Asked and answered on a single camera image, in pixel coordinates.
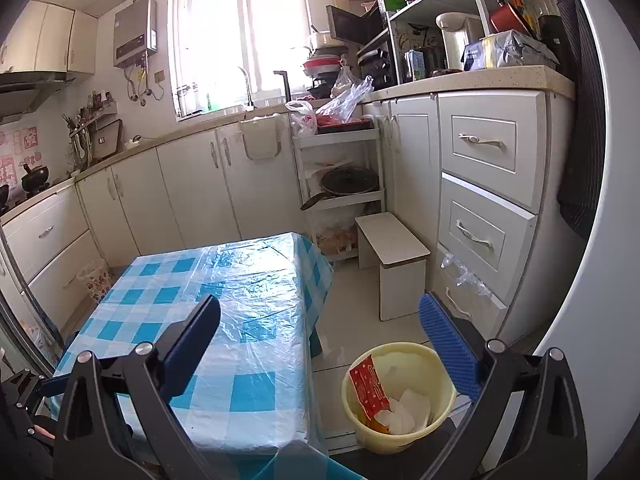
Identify white red-print shopping bag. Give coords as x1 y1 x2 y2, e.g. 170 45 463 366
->
285 100 318 137

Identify black toaster oven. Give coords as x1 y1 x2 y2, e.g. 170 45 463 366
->
357 45 396 88

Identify blue white carton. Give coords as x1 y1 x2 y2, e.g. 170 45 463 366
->
406 50 426 81

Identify clear bag on drawer handle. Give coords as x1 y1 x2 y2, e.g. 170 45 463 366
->
440 252 493 298

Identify black slim faucet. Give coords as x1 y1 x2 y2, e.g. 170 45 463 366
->
273 70 292 103

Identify white kitchen cabinets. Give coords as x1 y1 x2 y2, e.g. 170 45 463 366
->
0 65 576 341
0 0 98 76

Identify yellow plastic bin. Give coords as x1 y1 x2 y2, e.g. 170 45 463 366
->
341 341 458 455

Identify white wooden stool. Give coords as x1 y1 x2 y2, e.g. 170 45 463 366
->
355 212 431 322

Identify white lower kitchen cabinets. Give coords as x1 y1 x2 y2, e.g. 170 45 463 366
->
0 65 576 341

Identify white door-hung holder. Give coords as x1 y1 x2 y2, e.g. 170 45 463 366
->
239 114 283 162

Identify kitchen utensil rack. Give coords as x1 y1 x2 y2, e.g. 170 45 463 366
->
62 110 93 168

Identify red snack packet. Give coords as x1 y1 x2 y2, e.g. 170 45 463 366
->
348 354 391 421

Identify silver foil package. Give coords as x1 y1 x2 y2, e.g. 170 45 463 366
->
480 30 558 71

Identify floral waste basket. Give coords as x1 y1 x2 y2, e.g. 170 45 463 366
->
76 259 113 303

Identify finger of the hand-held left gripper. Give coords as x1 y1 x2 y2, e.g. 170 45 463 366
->
40 374 76 398

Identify silver water heater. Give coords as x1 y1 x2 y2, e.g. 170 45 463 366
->
113 0 158 68

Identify large clear plastic bag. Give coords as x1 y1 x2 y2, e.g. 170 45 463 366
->
316 76 375 123

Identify white tissue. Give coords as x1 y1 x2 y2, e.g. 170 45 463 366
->
375 389 432 435

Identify clear bag of brown food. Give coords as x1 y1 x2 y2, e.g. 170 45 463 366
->
317 225 360 257

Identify chrome curved faucet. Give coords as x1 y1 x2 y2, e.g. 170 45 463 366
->
236 66 256 111

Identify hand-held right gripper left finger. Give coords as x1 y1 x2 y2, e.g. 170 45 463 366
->
52 294 222 480

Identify kitchen window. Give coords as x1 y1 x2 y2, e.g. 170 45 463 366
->
170 0 321 121

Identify black blender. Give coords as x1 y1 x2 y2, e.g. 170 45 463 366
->
522 0 563 61

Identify black microwave oven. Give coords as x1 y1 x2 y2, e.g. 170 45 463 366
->
326 5 386 46

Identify range hood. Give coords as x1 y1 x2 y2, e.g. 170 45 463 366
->
0 71 68 123

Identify white refrigerator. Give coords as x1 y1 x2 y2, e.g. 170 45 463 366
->
480 0 621 480

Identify small clear food bag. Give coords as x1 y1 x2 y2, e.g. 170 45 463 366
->
331 65 362 98

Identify dark framed glass door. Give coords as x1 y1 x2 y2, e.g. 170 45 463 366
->
0 240 63 376

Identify white storage rack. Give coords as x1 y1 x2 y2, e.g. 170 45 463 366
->
291 119 386 261

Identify dark cutting board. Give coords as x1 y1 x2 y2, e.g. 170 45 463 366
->
90 119 123 158

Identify white electric kettle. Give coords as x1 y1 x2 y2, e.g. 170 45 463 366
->
436 12 483 71

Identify table with blue checked tablecloth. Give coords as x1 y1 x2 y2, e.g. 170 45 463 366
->
52 232 366 480

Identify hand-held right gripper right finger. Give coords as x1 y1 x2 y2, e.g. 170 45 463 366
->
419 292 588 480

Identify white plastic floor bag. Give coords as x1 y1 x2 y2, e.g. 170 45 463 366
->
29 325 52 357

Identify stack of pots and bowls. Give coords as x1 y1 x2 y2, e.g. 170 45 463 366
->
302 32 348 98

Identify black frying pan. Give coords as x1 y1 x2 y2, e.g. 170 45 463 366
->
300 166 379 211

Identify red pot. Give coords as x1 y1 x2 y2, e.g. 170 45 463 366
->
482 0 531 36

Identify white upper kitchen cabinets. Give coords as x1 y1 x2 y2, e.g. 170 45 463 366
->
0 0 98 76

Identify wire dish rack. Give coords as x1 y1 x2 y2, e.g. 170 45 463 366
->
175 85 208 118

